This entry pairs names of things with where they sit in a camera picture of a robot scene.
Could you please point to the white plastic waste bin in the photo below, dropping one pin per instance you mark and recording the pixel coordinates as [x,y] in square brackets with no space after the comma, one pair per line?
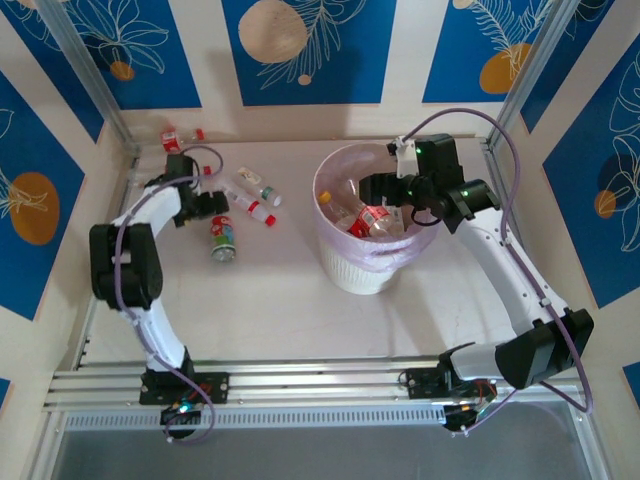
[360,280]

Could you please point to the aluminium frame post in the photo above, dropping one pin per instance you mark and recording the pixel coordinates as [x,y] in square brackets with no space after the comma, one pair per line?
[530,70]
[90,75]

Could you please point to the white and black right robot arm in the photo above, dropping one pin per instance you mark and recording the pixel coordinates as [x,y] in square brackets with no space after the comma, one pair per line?
[505,270]

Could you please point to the grey flat panel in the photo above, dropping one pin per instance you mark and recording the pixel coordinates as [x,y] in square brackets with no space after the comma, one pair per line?
[320,457]

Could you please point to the small electronics board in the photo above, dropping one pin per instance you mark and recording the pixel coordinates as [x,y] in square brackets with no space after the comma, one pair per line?
[180,412]
[462,417]

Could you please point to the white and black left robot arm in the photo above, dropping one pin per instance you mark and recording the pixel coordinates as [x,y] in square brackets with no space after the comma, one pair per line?
[125,265]

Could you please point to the beige label green band bottle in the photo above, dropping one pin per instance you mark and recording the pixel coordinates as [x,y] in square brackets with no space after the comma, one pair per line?
[267,192]

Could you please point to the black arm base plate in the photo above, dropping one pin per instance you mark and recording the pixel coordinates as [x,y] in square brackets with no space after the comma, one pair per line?
[220,395]
[415,385]

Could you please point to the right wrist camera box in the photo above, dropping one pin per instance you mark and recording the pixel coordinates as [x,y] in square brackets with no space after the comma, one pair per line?
[404,160]

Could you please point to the white bin with liner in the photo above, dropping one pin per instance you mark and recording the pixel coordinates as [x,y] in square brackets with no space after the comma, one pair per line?
[385,250]

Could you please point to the red and green label bottle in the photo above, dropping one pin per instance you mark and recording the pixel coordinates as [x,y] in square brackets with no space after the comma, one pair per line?
[222,237]

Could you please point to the white label red cap bottle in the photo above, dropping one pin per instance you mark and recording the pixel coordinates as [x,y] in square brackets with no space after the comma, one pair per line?
[247,202]

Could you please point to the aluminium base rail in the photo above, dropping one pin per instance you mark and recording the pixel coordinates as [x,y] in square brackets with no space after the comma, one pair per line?
[325,385]

